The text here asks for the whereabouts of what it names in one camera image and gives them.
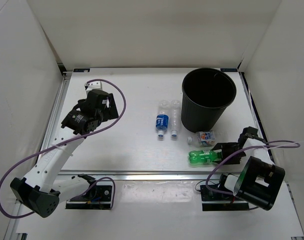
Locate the clear crushed plastic bottle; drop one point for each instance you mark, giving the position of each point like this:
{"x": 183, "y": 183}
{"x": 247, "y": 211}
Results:
{"x": 175, "y": 118}

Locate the black plastic waste bin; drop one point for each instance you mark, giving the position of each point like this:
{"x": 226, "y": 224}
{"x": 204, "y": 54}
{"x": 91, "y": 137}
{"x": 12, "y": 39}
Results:
{"x": 206, "y": 93}

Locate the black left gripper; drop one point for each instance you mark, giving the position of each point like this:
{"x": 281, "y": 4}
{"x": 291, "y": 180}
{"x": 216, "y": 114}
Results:
{"x": 110, "y": 112}

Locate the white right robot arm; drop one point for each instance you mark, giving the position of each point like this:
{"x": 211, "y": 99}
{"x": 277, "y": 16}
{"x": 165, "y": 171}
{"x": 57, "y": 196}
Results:
{"x": 260, "y": 180}

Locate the aluminium front table rail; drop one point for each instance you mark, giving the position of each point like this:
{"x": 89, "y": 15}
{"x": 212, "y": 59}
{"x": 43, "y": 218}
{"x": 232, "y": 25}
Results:
{"x": 137, "y": 175}

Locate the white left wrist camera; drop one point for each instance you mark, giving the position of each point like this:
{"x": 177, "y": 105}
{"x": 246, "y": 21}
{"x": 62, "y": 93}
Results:
{"x": 93, "y": 85}

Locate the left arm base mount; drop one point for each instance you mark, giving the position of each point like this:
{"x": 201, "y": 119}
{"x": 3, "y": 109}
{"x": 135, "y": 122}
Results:
{"x": 99, "y": 196}

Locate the orange blue label bottle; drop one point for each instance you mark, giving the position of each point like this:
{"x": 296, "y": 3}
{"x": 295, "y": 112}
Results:
{"x": 202, "y": 139}

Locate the green plastic bottle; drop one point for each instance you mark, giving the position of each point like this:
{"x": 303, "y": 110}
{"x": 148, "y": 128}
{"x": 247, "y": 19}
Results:
{"x": 204, "y": 157}

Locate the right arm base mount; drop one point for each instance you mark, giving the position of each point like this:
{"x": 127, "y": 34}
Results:
{"x": 218, "y": 202}

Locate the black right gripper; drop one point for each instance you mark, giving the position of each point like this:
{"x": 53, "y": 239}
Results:
{"x": 224, "y": 146}

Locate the aluminium left frame rail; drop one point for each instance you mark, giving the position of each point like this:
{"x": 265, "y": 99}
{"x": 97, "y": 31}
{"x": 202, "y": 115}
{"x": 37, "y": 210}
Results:
{"x": 56, "y": 110}

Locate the blue label plastic bottle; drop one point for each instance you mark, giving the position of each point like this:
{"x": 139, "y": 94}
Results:
{"x": 162, "y": 118}

